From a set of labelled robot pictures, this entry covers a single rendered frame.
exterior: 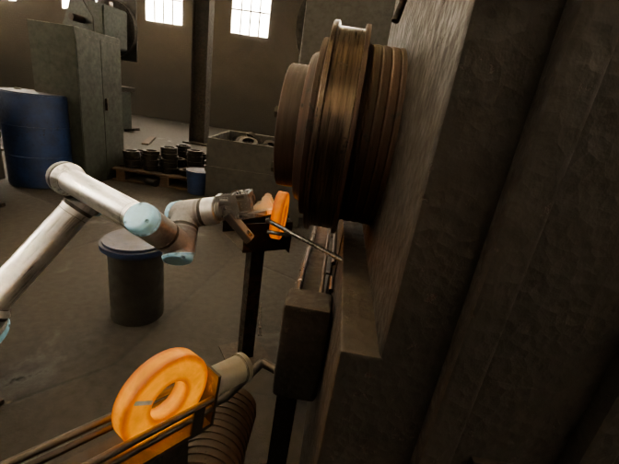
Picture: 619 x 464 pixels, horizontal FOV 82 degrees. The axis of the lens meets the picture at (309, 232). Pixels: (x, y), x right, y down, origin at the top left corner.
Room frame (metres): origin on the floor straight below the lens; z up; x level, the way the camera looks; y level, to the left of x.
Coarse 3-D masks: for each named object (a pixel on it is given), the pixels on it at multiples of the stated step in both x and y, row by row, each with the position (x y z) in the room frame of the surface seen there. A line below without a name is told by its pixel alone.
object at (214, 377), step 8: (208, 368) 0.50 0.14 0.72; (208, 376) 0.50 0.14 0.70; (216, 376) 0.48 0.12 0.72; (208, 384) 0.49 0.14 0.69; (216, 384) 0.48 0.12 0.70; (208, 392) 0.49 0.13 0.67; (216, 392) 0.48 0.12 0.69; (200, 400) 0.50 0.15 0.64; (216, 400) 0.48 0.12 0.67; (208, 416) 0.48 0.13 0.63
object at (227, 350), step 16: (224, 224) 1.46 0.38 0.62; (256, 224) 1.27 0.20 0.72; (288, 224) 1.34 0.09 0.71; (240, 240) 1.36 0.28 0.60; (256, 240) 1.27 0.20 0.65; (272, 240) 1.31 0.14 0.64; (288, 240) 1.35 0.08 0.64; (256, 256) 1.36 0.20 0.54; (256, 272) 1.36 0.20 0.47; (256, 288) 1.37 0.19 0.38; (256, 304) 1.37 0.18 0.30; (240, 320) 1.39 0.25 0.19; (256, 320) 1.38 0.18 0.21; (240, 336) 1.37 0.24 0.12; (224, 352) 1.38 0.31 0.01; (240, 352) 1.36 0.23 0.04; (256, 352) 1.41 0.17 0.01
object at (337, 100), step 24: (336, 24) 0.78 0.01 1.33; (336, 48) 0.73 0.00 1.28; (360, 48) 0.74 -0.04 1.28; (336, 72) 0.70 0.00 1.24; (336, 96) 0.68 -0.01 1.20; (336, 120) 0.66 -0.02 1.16; (312, 144) 0.65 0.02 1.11; (336, 144) 0.66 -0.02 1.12; (312, 168) 0.66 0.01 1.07; (336, 168) 0.66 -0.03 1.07; (312, 192) 0.69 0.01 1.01; (336, 192) 0.68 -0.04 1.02; (312, 216) 0.73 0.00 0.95
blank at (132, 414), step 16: (160, 352) 0.45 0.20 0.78; (176, 352) 0.46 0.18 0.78; (192, 352) 0.48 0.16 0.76; (144, 368) 0.42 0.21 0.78; (160, 368) 0.42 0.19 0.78; (176, 368) 0.44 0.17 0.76; (192, 368) 0.46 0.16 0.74; (128, 384) 0.40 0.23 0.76; (144, 384) 0.40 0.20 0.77; (160, 384) 0.42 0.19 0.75; (176, 384) 0.47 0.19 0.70; (192, 384) 0.47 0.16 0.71; (128, 400) 0.38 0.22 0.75; (144, 400) 0.39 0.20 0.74; (176, 400) 0.45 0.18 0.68; (192, 400) 0.47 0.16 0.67; (112, 416) 0.38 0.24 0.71; (128, 416) 0.37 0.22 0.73; (144, 416) 0.39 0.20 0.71; (160, 416) 0.43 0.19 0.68; (128, 432) 0.37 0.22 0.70
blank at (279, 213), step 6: (282, 192) 1.08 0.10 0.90; (276, 198) 1.05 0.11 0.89; (282, 198) 1.05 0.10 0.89; (288, 198) 1.12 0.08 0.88; (276, 204) 1.03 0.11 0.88; (282, 204) 1.03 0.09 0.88; (288, 204) 1.15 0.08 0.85; (276, 210) 1.02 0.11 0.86; (282, 210) 1.02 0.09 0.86; (276, 216) 1.01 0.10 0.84; (282, 216) 1.03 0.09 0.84; (276, 222) 1.01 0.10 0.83; (282, 222) 1.05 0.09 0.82; (270, 228) 1.01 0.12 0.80; (276, 228) 1.01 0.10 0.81; (270, 234) 1.03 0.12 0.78
